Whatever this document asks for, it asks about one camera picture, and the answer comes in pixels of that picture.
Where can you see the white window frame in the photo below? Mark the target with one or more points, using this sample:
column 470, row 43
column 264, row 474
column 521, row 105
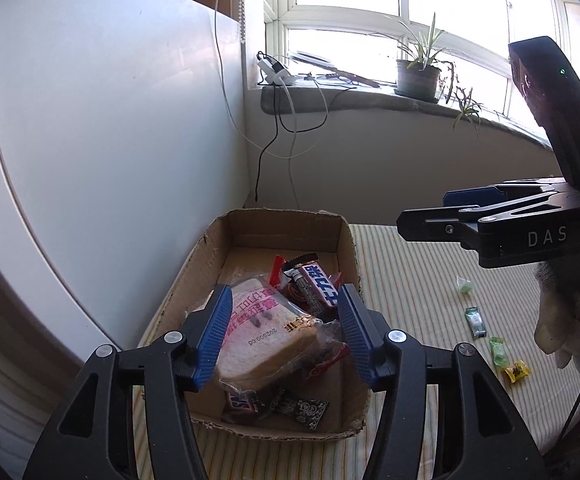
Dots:
column 350, row 15

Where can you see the brown chocolate bar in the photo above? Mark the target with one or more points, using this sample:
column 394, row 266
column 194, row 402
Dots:
column 242, row 402

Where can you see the white wardrobe panel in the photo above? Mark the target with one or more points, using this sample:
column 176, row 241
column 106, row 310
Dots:
column 109, row 160

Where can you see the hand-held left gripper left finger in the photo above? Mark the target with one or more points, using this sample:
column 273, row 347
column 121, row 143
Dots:
column 214, row 340

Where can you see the grey stone windowsill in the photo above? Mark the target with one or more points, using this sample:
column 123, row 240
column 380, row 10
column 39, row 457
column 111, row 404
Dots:
column 370, row 102

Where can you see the small black snack packet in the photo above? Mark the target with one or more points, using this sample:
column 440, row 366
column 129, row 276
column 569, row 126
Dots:
column 302, row 406

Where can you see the yellow wrapped candy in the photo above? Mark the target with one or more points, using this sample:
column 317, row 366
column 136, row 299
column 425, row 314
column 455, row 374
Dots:
column 516, row 371

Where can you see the pale green wrapped candy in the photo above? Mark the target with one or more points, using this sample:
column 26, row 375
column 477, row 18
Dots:
column 462, row 285

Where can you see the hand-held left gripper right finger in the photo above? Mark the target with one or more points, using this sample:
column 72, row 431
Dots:
column 357, row 337

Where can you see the potted spider plant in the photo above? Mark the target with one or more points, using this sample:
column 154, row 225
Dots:
column 422, row 72

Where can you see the white power strip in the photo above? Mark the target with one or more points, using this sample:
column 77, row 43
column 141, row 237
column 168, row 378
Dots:
column 275, row 72

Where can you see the sliced bread packet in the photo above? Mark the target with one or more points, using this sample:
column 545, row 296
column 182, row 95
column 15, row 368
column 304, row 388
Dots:
column 270, row 335

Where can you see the person's right hand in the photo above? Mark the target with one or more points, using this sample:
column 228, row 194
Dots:
column 565, row 320

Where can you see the green and white wrapped candy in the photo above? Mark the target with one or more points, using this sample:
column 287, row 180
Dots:
column 475, row 321

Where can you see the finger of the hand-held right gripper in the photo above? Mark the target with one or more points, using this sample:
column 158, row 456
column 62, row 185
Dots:
column 435, row 227
column 470, row 197

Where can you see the snickers bar wrapper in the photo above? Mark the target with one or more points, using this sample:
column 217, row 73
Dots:
column 315, row 285

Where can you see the cardboard box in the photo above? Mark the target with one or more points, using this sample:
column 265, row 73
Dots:
column 290, row 232

